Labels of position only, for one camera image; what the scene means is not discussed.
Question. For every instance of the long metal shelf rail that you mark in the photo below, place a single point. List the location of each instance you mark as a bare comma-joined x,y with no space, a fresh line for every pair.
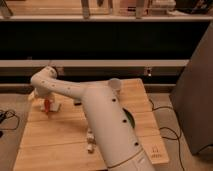
93,63

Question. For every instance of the red orange pepper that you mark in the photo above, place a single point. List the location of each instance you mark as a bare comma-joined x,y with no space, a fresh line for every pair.
47,104

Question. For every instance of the grey cabinet on right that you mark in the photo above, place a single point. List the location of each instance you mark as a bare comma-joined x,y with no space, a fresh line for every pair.
192,97

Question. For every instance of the dark green round plate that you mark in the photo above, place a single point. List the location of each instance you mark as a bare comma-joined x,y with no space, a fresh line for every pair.
130,117

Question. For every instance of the small white toy figure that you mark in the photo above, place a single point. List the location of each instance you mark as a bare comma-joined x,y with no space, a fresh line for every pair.
90,141

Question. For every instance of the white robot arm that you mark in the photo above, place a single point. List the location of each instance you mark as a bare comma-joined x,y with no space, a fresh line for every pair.
117,141

